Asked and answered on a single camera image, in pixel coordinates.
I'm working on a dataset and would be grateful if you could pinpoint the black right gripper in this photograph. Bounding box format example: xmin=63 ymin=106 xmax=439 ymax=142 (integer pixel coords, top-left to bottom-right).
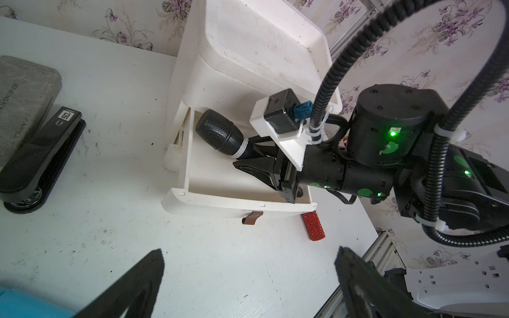
xmin=233 ymin=136 xmax=396 ymax=203

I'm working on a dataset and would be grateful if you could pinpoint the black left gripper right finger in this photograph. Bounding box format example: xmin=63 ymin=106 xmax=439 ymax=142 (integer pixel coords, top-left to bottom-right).
xmin=335 ymin=246 xmax=426 ymax=318

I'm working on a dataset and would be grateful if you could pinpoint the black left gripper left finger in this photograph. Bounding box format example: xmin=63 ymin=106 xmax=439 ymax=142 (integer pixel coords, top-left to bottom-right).
xmin=75 ymin=249 xmax=164 ymax=317

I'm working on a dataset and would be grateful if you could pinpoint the black handheld microphone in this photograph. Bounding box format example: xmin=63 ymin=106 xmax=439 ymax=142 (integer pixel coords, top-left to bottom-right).
xmin=195 ymin=109 xmax=278 ymax=160

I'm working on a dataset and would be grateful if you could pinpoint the white drawer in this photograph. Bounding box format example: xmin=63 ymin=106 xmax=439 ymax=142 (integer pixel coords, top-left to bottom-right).
xmin=161 ymin=109 xmax=317 ymax=218

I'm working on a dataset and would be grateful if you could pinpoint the red glitter microphone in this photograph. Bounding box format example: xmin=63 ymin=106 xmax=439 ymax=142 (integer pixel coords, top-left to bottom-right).
xmin=301 ymin=211 xmax=326 ymax=241

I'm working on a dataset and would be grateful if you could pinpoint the white three-drawer cabinet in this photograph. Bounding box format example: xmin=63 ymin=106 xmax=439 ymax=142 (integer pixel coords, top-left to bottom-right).
xmin=164 ymin=1 xmax=331 ymax=162

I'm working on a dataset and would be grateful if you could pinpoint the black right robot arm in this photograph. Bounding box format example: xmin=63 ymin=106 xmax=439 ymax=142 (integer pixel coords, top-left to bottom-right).
xmin=217 ymin=1 xmax=508 ymax=248

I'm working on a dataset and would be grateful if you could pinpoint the black stapler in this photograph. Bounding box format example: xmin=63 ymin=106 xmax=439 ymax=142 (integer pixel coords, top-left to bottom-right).
xmin=1 ymin=107 xmax=86 ymax=215

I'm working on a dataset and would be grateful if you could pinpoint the grey rectangular eraser block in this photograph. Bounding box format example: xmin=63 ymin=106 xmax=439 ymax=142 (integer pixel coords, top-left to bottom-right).
xmin=1 ymin=56 xmax=62 ymax=167

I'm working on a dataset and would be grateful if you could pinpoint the aluminium mounting rail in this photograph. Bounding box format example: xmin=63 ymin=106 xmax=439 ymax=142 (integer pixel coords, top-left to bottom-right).
xmin=315 ymin=232 xmax=410 ymax=317

